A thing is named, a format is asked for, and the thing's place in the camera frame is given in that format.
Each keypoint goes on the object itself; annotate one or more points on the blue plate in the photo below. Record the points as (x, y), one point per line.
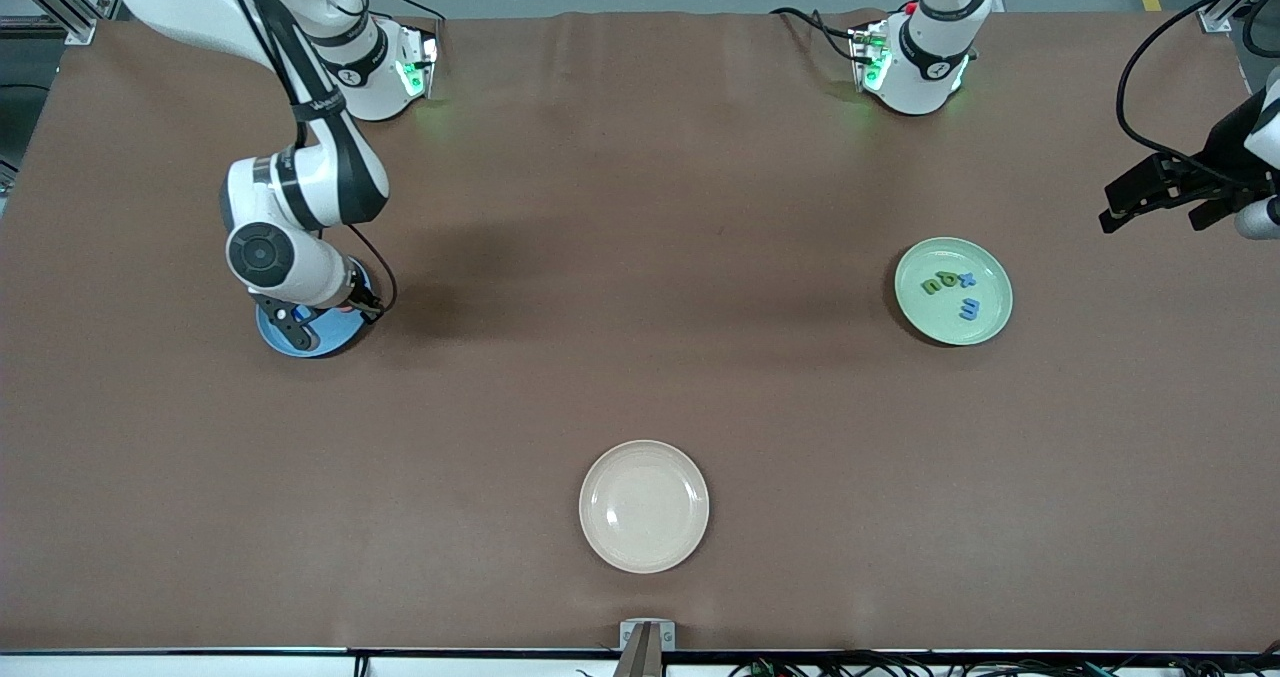
(335, 335)

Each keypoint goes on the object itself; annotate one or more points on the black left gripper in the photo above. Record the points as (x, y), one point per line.
(1223, 143)

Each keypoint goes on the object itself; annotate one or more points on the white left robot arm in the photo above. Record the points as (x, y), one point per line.
(925, 67)

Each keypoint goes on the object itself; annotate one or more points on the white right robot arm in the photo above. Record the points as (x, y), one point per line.
(300, 177)

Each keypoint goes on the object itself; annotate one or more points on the green plate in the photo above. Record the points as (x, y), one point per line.
(940, 317)

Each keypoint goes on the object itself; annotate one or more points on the green letter u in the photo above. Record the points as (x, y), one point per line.
(930, 284)

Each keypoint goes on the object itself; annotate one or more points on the white table edge strip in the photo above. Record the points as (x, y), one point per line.
(200, 669)

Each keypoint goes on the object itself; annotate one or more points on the blue letter m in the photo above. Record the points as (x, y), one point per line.
(970, 308)

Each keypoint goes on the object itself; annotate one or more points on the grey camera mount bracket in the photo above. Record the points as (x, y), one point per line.
(647, 637)

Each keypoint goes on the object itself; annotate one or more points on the cream plate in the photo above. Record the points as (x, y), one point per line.
(644, 506)

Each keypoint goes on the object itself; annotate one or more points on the brown table cover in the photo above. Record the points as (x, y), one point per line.
(680, 397)

